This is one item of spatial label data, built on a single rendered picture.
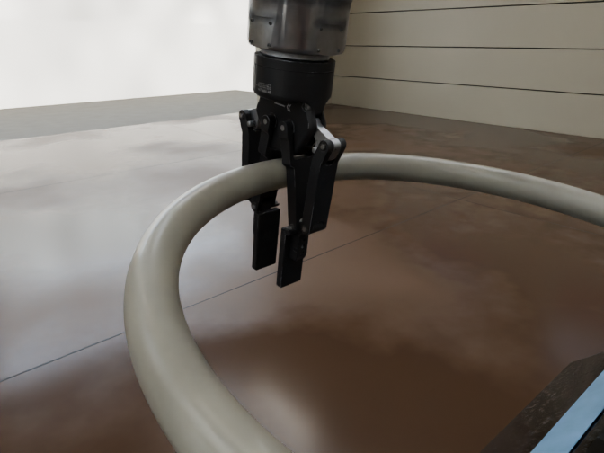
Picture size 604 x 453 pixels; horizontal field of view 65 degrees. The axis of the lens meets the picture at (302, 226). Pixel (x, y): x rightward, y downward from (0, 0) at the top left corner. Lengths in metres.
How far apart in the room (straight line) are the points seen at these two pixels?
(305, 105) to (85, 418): 1.45
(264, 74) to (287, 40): 0.04
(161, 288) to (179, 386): 0.07
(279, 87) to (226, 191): 0.10
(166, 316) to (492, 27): 7.09
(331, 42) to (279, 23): 0.05
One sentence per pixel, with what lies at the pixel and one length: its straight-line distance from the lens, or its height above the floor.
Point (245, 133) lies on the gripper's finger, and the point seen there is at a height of 1.02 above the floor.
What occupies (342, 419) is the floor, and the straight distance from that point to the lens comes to 1.62.
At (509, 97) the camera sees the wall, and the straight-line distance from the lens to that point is 7.12.
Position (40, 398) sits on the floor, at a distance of 1.89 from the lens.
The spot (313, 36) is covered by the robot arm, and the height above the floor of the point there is 1.11.
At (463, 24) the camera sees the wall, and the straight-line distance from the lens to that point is 7.46.
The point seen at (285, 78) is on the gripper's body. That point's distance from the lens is 0.43.
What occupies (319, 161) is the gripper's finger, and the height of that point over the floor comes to 1.01.
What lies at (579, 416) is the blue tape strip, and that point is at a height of 0.80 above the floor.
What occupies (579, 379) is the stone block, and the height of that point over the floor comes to 0.77.
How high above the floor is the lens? 1.11
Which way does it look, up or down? 21 degrees down
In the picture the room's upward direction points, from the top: straight up
